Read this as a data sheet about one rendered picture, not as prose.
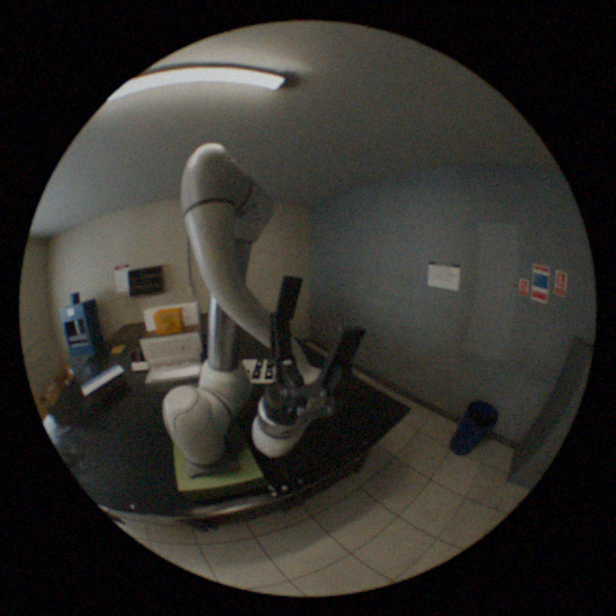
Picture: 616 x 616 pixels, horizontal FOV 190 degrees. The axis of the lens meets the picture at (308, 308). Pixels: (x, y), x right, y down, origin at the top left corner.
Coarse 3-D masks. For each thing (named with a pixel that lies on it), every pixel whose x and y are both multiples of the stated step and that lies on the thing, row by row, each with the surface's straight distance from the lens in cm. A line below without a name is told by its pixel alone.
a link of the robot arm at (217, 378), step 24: (264, 192) 49; (240, 216) 44; (264, 216) 49; (240, 240) 46; (240, 264) 47; (216, 312) 49; (216, 336) 51; (216, 360) 55; (216, 384) 57; (240, 384) 59; (240, 408) 65
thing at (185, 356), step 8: (152, 344) 147; (160, 344) 145; (168, 344) 143; (176, 344) 141; (184, 344) 140; (192, 344) 139; (152, 352) 148; (168, 352) 144; (176, 352) 142; (184, 352) 141; (192, 352) 140; (152, 360) 149; (160, 360) 146; (168, 360) 144; (176, 360) 142; (184, 360) 141; (192, 360) 140; (200, 360) 139
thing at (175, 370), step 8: (152, 368) 151; (160, 368) 149; (168, 368) 145; (176, 368) 142; (184, 368) 139; (192, 368) 136; (200, 368) 134; (152, 376) 142; (160, 376) 139; (168, 376) 135; (176, 376) 132; (192, 376) 127; (200, 376) 125; (152, 384) 136
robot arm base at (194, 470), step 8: (224, 440) 71; (232, 448) 66; (240, 448) 68; (224, 456) 64; (232, 456) 67; (192, 464) 67; (200, 464) 63; (208, 464) 62; (216, 464) 63; (224, 464) 65; (232, 464) 65; (192, 472) 67; (200, 472) 66; (208, 472) 65; (216, 472) 66
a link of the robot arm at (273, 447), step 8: (256, 424) 40; (304, 424) 43; (256, 432) 40; (256, 440) 43; (264, 440) 39; (272, 440) 38; (280, 440) 38; (288, 440) 39; (296, 440) 42; (264, 448) 43; (272, 448) 41; (280, 448) 41; (288, 448) 42; (272, 456) 48
